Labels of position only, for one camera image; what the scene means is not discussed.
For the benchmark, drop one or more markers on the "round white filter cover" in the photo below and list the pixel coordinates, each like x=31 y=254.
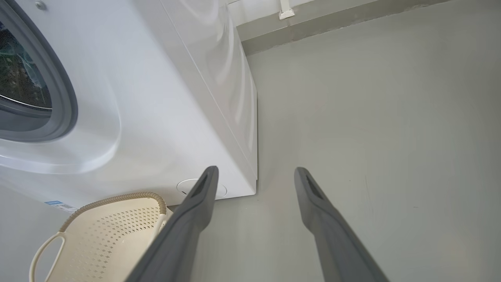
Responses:
x=186 y=186

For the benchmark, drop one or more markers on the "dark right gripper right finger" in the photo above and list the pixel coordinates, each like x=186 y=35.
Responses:
x=332 y=243

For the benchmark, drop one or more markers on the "stainless steel washing machine drum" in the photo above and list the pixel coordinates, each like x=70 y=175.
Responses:
x=19 y=78

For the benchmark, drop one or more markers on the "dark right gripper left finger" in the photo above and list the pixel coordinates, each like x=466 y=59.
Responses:
x=184 y=239

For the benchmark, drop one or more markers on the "blue energy label sticker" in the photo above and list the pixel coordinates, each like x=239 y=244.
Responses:
x=58 y=205

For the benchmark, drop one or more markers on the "white front-load washing machine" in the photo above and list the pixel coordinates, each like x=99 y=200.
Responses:
x=156 y=98

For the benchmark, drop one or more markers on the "cream perforated laundry basket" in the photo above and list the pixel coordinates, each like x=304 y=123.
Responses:
x=109 y=243

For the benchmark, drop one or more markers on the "white metal railing frame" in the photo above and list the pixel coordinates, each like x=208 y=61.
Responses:
x=286 y=11

